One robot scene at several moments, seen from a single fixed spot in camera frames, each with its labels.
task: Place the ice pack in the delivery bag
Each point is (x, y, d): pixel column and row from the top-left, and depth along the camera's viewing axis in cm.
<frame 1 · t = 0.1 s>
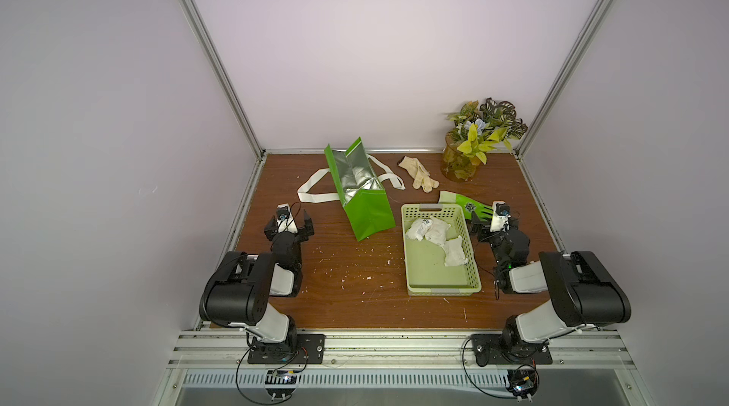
left hand: (293, 211, 89), fingers open
right hand: (492, 208, 89), fingers open
green insulated delivery bag: (360, 178, 106), point 7 cm above the table
light green plastic basket: (439, 255, 91), on the table
white ice pack: (434, 230, 94), point 4 cm above the table
white ice pack 2: (454, 252, 89), point 4 cm above the table
beige rubber glove: (421, 177, 112), point 2 cm above the table
green black work glove: (468, 206, 103), point 2 cm above the table
potted artificial plant: (477, 128, 93), point 27 cm above the table

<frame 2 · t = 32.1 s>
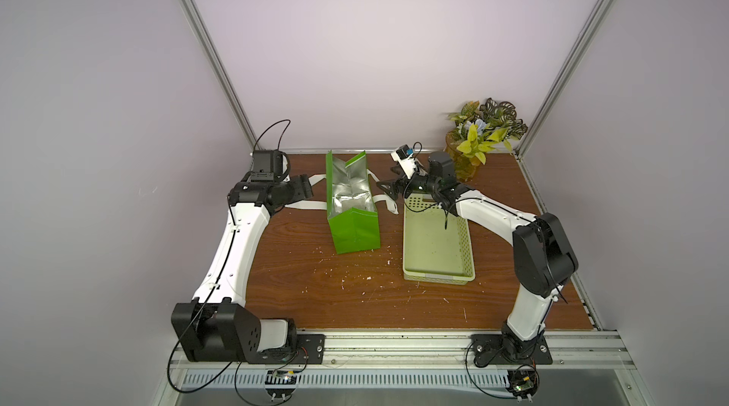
left hand: (302, 185, 80), fingers open
right hand: (387, 170, 85), fingers open
green insulated delivery bag: (352, 213, 78), point 22 cm above the table
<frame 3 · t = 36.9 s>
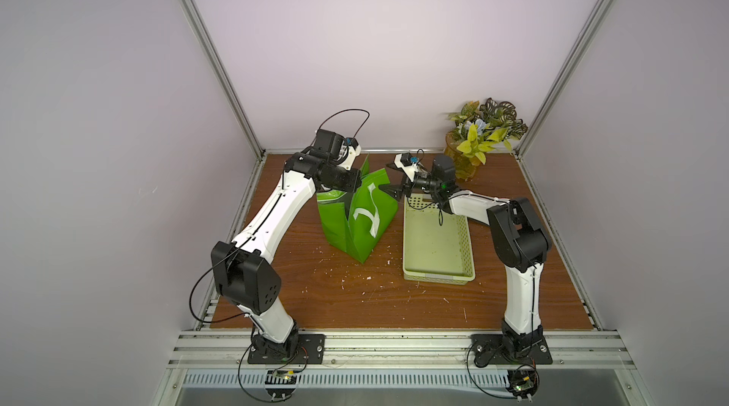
left hand: (364, 180, 80), fingers closed
right hand: (386, 169, 89), fingers open
green insulated delivery bag: (358, 222, 81), point 17 cm above the table
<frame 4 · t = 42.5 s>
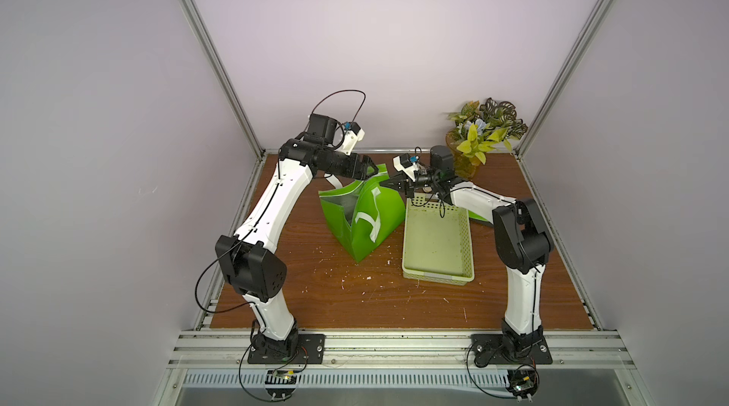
left hand: (369, 166, 78), fingers open
right hand: (383, 177, 85), fingers closed
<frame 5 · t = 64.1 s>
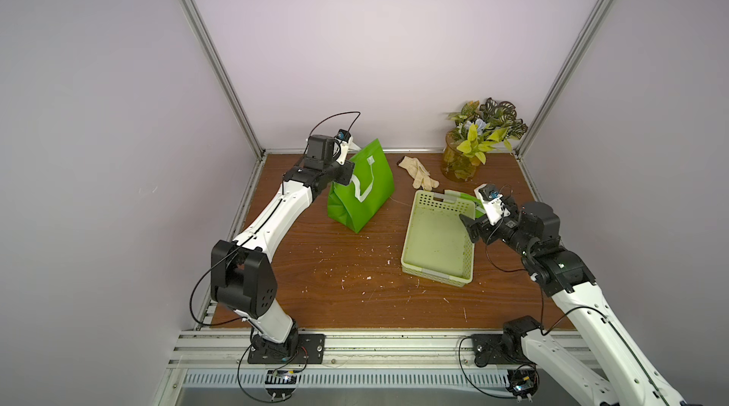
left hand: (352, 161, 85), fingers closed
right hand: (482, 200, 72), fingers open
green insulated delivery bag: (371, 184, 91), point 17 cm above the table
